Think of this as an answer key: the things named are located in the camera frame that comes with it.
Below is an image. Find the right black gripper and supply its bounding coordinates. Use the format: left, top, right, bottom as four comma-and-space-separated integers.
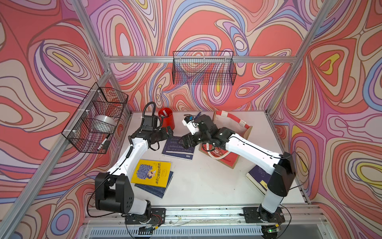
176, 131, 210, 150

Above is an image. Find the dark blue book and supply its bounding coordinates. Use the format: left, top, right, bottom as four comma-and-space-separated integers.
162, 136, 195, 161

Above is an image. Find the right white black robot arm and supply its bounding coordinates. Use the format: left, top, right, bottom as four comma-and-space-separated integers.
181, 115, 296, 215

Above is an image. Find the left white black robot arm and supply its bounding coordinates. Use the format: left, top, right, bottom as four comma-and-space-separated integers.
93, 102, 173, 215

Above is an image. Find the red pen holder cup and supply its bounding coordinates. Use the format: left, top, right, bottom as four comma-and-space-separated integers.
158, 108, 175, 130

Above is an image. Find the yellow cover book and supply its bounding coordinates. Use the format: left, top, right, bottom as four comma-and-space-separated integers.
130, 159, 172, 188

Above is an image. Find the blue book under yellow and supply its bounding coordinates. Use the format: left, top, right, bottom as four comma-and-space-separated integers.
135, 171, 174, 199

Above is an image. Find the silver tape roll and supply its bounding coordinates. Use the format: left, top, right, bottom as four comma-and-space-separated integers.
91, 115, 117, 134

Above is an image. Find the white marker in basket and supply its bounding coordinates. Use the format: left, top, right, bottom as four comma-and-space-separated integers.
97, 135, 110, 151

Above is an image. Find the purple book yellow label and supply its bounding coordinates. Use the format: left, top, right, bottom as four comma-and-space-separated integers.
246, 165, 271, 195

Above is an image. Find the left black wire basket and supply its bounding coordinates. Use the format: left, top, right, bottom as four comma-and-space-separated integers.
62, 83, 128, 154

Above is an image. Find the black wire basket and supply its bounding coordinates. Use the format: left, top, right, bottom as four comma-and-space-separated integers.
62, 83, 128, 154
172, 50, 237, 86

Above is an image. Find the back black wire basket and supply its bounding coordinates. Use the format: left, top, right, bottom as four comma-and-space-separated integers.
172, 50, 237, 86

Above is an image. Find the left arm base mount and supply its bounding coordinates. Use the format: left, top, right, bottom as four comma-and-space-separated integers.
125, 208, 166, 227

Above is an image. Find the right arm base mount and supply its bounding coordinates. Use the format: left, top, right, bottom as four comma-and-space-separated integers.
243, 206, 286, 224

